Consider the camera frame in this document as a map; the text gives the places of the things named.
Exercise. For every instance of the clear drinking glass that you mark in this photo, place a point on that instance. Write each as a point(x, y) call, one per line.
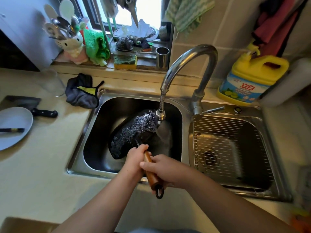
point(54, 82)

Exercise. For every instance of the white plastic bag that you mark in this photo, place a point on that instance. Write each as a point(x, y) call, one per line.
point(143, 29)

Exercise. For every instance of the stainless steel double sink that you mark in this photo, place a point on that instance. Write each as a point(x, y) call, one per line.
point(97, 155)

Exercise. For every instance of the cat-shaped utensil holder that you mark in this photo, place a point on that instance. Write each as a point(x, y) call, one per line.
point(73, 46)

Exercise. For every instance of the hanging scissors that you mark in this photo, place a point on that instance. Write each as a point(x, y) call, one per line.
point(131, 12)

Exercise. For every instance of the grey shirt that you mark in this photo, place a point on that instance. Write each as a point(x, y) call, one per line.
point(165, 231)

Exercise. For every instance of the steel cup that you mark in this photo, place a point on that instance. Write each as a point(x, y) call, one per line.
point(162, 59)

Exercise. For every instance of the chrome gooseneck faucet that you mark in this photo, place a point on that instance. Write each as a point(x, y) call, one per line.
point(196, 104)

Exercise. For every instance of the person's right hand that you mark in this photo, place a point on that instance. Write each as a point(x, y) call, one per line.
point(170, 172)

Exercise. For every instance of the pale blue plate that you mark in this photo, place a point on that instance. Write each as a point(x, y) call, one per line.
point(14, 118)

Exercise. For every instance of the small white rice paddle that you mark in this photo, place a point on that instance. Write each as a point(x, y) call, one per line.
point(51, 12)

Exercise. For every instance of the person's right forearm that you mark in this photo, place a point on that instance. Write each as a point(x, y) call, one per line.
point(230, 208)

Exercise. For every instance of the person's left forearm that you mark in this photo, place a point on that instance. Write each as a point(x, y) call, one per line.
point(104, 206)

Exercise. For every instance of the white spray bottle green top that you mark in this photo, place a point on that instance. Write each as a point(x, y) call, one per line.
point(286, 82)

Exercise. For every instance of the person's left hand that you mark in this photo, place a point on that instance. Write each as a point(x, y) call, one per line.
point(134, 162)

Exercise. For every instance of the dark hanging cup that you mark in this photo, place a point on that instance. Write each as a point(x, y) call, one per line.
point(164, 33)

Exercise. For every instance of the steel wool scrubber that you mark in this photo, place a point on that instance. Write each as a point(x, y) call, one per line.
point(124, 44)

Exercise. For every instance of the white black microwave oven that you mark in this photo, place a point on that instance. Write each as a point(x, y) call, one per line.
point(26, 33)

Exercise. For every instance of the yellow detergent jug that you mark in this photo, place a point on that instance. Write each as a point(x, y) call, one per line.
point(257, 70)

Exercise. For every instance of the maroon hanging cloth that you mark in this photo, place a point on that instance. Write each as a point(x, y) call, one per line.
point(274, 24)

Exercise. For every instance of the green striped towel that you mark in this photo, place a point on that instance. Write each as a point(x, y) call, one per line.
point(189, 12)

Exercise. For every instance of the colourful snack packets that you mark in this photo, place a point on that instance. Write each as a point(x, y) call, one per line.
point(302, 218)

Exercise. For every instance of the bright green cloth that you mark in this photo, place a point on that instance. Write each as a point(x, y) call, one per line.
point(96, 48)

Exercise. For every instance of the large white rice paddle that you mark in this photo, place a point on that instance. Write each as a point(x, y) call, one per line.
point(66, 8)

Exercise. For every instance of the window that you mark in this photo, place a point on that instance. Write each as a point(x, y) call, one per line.
point(150, 9)

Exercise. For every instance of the round sink hole cap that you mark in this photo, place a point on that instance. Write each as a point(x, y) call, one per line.
point(237, 109)

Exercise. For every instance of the dark chopsticks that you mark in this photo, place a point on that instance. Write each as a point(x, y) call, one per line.
point(12, 130)

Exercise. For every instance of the dark grey cloth yellow trim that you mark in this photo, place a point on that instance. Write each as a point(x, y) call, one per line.
point(80, 97)

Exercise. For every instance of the yellow green sponge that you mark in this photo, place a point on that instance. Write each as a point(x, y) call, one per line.
point(125, 62)

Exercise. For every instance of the bunch of metal spoons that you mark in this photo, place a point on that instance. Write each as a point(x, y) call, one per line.
point(60, 26)

